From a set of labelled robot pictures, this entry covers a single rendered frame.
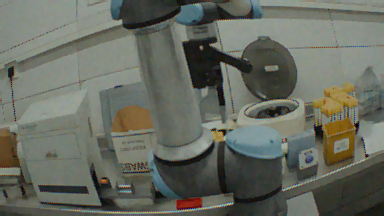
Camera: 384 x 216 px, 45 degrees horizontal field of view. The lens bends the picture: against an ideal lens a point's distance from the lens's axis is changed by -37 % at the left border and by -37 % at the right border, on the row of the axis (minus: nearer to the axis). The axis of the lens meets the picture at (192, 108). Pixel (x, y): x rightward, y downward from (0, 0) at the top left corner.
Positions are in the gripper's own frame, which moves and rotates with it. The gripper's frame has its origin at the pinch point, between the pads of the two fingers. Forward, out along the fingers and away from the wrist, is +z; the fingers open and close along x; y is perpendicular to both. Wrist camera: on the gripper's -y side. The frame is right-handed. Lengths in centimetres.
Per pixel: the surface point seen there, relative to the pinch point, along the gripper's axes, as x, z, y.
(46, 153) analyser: 8, 2, 54
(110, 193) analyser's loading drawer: 4.7, 16.6, 33.9
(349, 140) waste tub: 3.7, 14.2, -41.2
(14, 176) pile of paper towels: -12, 17, 84
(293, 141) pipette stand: -3.6, 11.5, -18.9
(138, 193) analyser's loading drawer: 4.6, 16.6, 25.0
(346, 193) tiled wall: -58, 65, -57
